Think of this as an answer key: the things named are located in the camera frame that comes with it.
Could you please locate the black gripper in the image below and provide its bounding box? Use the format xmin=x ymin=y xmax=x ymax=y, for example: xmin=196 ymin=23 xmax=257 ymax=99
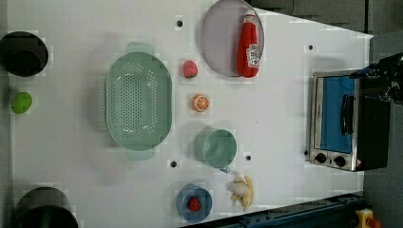
xmin=350 ymin=52 xmax=403 ymax=105

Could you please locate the red plush ketchup bottle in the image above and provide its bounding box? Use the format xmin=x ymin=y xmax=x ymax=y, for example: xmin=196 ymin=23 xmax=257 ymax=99
xmin=237 ymin=9 xmax=260 ymax=78

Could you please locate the grey round plate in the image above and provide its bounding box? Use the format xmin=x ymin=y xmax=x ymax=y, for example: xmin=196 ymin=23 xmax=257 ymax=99
xmin=201 ymin=0 xmax=255 ymax=77

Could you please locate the silver toaster oven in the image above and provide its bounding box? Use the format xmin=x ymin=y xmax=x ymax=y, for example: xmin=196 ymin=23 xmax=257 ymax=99
xmin=309 ymin=71 xmax=391 ymax=172

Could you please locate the yellow red emergency button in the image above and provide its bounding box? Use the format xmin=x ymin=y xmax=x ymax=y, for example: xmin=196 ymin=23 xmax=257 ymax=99
xmin=355 ymin=209 xmax=382 ymax=228

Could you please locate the peeled toy banana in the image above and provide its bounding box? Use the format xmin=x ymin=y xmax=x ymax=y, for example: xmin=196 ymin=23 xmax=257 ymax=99
xmin=226 ymin=175 xmax=254 ymax=211

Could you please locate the orange toy half slice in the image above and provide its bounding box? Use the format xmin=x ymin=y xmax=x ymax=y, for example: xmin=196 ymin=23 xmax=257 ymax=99
xmin=191 ymin=94 xmax=210 ymax=112

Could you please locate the red toy strawberry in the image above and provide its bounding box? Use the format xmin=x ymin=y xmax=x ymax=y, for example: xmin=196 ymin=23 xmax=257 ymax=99
xmin=182 ymin=60 xmax=198 ymax=79

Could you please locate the blue bowl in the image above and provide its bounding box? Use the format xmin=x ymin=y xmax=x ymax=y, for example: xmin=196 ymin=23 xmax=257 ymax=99
xmin=176 ymin=183 xmax=213 ymax=223

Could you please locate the small red strawberry in bowl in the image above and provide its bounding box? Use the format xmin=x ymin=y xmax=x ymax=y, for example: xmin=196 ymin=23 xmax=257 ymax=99
xmin=187 ymin=198 xmax=202 ymax=212

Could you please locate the green perforated colander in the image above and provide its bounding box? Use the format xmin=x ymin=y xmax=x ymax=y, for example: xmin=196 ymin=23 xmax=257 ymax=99
xmin=106 ymin=42 xmax=172 ymax=161

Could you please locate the black round base upper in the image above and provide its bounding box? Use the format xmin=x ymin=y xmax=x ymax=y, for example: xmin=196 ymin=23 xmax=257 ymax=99
xmin=0 ymin=31 xmax=49 ymax=77

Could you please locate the black round base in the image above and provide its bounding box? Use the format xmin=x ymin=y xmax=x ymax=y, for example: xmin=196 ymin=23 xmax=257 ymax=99
xmin=11 ymin=187 xmax=79 ymax=228
xmin=0 ymin=31 xmax=49 ymax=77

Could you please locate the green toy fruit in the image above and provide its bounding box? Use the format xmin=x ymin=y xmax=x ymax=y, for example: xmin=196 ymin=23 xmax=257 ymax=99
xmin=11 ymin=92 xmax=32 ymax=114

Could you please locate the black round base lower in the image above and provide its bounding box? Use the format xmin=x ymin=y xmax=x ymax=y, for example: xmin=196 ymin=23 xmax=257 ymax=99
xmin=11 ymin=187 xmax=79 ymax=228

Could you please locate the blue metal frame rail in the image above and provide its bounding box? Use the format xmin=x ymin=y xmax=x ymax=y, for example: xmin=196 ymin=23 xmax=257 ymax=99
xmin=183 ymin=194 xmax=366 ymax=228

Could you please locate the green cup with handle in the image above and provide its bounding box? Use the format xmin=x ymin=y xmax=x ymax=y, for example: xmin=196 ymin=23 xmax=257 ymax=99
xmin=194 ymin=128 xmax=238 ymax=174

